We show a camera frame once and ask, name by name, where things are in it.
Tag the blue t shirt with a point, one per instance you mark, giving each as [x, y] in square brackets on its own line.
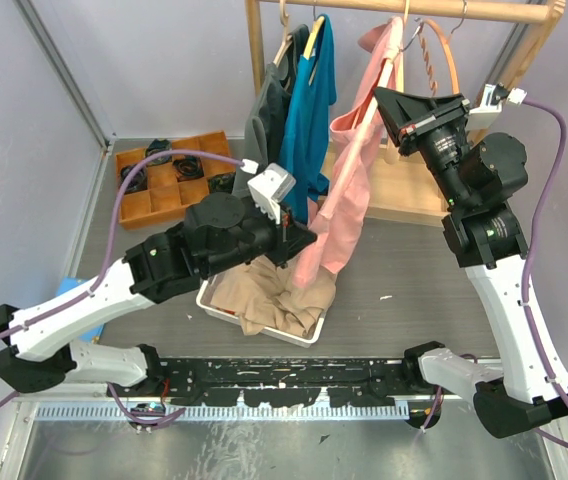
[306, 135]

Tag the beige t shirt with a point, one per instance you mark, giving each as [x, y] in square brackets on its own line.
[262, 296]

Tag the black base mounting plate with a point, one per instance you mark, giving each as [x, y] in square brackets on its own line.
[280, 382]

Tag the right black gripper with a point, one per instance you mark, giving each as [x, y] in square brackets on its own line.
[411, 118]

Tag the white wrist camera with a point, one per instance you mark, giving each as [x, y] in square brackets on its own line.
[269, 187]
[494, 97]

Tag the wooden hanger blue shirt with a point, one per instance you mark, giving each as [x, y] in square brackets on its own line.
[310, 52]

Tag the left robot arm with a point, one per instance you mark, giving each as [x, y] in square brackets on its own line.
[43, 345]

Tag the blue patterned cloth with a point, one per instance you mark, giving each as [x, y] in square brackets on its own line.
[68, 284]

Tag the white plastic basket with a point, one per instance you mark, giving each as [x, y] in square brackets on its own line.
[204, 302]

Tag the wooden clothes rack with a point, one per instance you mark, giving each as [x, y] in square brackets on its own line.
[403, 190]

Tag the rolled dark sock top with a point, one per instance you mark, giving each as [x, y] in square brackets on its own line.
[156, 146]

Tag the wooden hanger grey shirt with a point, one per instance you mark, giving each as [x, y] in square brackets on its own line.
[287, 39]

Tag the orange t shirt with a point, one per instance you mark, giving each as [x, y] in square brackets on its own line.
[226, 312]

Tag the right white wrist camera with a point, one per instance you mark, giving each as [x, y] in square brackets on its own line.
[494, 97]

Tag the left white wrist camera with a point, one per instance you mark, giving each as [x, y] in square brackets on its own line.
[269, 187]

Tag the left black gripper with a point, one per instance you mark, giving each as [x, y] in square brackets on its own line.
[290, 238]

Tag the pink t shirt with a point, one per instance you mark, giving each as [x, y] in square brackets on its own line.
[338, 226]

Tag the brown wooden compartment tray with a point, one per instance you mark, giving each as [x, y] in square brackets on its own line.
[166, 199]

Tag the grey t shirt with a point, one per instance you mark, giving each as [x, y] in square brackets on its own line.
[265, 124]

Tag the rolled black sock left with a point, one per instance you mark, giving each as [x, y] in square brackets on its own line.
[137, 182]

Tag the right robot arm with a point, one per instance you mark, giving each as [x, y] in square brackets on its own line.
[530, 387]

